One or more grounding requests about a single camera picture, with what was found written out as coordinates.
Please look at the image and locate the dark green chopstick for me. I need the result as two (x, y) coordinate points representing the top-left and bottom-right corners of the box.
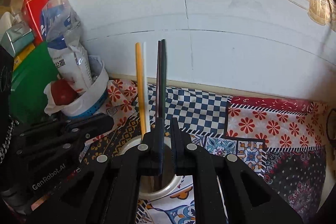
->
(159, 39), (167, 119)

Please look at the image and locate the yellow chopstick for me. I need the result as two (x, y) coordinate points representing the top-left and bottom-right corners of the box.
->
(135, 43), (147, 138)

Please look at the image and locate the white chopstick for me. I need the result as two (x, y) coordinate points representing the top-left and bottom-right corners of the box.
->
(141, 42), (151, 132)

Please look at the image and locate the blue perforated basket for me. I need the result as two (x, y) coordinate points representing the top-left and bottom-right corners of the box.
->
(44, 55), (109, 119)

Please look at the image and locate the white plastic cup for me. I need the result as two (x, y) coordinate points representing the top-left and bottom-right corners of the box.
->
(116, 134), (184, 201)

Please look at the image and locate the red tomato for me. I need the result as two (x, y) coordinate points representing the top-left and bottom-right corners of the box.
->
(51, 79), (78, 106)

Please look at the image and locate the white blue plastic bag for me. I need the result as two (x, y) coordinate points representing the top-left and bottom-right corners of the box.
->
(41, 0), (93, 95)

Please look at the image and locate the patchwork patterned tablecloth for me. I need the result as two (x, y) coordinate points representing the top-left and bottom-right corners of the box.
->
(83, 79), (330, 223)

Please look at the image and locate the silver green small box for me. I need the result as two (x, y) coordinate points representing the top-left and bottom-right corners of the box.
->
(1, 21), (34, 57)

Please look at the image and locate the red carton box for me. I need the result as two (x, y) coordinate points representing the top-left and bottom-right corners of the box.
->
(21, 0), (49, 47)

